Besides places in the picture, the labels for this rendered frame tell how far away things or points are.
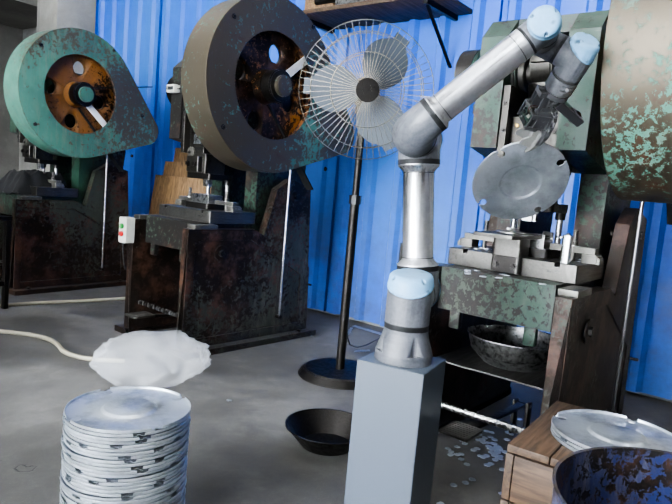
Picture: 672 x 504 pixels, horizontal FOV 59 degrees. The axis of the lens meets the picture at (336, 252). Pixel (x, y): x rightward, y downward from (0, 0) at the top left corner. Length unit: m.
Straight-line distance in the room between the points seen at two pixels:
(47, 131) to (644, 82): 3.44
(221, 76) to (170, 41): 2.88
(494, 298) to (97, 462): 1.25
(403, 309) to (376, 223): 2.38
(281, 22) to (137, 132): 1.87
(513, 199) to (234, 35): 1.48
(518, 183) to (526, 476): 0.89
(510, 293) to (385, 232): 1.95
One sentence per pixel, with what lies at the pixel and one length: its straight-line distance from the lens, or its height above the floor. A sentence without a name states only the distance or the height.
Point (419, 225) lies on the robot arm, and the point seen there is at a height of 0.80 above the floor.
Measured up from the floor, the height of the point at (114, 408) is 0.31.
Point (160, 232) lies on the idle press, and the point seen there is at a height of 0.57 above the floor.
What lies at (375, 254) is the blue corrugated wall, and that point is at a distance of 3.88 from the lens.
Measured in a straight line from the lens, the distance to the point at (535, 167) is 1.90.
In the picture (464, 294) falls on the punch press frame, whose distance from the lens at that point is 2.05.
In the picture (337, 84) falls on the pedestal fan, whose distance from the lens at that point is 2.68.
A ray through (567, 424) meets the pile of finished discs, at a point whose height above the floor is 0.37.
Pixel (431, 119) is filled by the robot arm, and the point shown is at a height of 1.07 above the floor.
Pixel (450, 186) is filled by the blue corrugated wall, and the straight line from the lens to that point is 3.61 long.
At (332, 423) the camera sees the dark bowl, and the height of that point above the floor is 0.03.
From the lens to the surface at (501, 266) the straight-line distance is 2.06.
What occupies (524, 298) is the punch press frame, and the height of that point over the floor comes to 0.59.
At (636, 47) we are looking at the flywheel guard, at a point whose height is 1.29.
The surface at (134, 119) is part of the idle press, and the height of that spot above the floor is 1.23.
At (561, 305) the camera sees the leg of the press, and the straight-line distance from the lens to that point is 1.87.
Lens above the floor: 0.88
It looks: 6 degrees down
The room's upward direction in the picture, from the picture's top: 5 degrees clockwise
